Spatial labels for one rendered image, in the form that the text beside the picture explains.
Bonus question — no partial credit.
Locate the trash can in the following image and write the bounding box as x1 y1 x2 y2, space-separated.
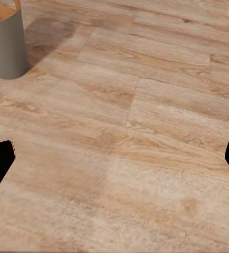
0 0 29 80

